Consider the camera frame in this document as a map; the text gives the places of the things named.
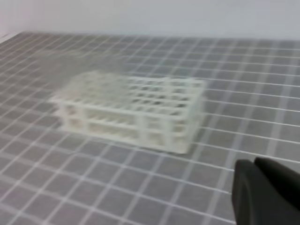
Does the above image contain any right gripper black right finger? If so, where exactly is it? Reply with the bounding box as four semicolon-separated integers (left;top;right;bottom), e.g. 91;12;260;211
254;157;300;206

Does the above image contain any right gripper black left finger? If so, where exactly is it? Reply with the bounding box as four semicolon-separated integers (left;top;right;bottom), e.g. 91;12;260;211
232;159;300;225

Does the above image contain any grey grid tablecloth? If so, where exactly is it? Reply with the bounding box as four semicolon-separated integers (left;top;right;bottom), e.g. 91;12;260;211
0;33;300;225

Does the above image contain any white plastic test tube rack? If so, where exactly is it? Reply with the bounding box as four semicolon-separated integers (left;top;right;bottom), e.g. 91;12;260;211
50;71;207;154

